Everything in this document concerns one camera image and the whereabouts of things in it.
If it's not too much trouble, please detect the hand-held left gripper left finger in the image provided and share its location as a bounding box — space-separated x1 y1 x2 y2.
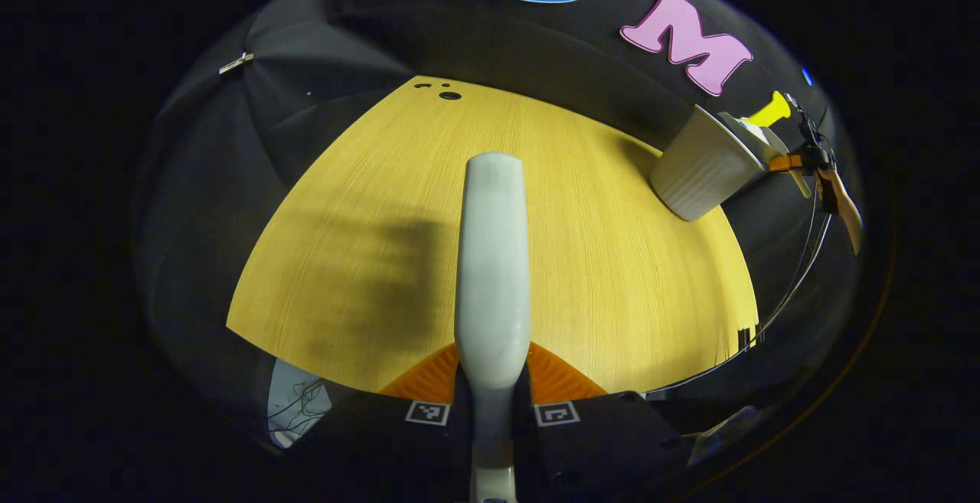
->
306 342 472 490

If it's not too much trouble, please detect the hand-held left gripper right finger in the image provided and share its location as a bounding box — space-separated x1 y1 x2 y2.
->
511 342 690 492

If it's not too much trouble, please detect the white dustpan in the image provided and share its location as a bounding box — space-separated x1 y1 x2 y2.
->
718 111 814 199

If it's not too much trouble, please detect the white ribbed garbage bin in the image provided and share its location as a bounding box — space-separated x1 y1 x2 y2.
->
649 104 766 222

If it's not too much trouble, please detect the small white broom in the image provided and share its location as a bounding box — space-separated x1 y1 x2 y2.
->
454 152 532 503

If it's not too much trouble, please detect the wooden desktop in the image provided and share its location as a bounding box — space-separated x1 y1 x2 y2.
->
226 74 760 397

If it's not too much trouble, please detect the black backdrop cloth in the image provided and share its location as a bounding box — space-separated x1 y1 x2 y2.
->
134 0 858 443

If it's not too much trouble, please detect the tangle of thin cables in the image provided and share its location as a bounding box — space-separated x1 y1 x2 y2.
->
269 379 332 436

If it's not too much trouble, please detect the thin black cable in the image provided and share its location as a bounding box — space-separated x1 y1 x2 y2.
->
647 181 832 395

